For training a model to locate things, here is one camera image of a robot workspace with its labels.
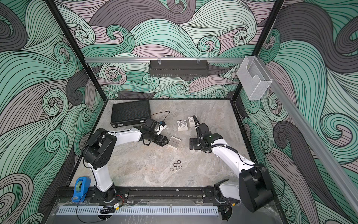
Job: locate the black corner frame post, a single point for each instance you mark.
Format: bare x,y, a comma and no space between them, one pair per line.
65,29

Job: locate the black ribbed briefcase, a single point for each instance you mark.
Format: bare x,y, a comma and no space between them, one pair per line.
130,113

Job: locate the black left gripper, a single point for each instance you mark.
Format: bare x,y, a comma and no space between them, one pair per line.
160,137

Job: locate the blue left clamp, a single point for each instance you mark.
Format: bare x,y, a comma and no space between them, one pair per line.
81,189

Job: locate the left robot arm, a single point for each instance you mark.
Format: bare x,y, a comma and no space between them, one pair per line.
99,148

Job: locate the black wall tray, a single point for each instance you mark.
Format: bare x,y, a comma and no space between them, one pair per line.
178,68

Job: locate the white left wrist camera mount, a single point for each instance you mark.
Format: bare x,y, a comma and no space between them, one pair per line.
161,126

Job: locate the clear acrylic wall holder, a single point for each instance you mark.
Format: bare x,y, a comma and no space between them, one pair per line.
254,77

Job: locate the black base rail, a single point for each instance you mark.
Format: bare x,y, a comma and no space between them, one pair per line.
207,194

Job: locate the white slotted cable duct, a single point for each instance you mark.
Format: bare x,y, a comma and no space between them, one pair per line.
141,210

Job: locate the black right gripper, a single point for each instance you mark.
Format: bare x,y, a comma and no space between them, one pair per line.
195,143

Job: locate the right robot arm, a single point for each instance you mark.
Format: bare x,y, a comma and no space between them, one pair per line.
254,187

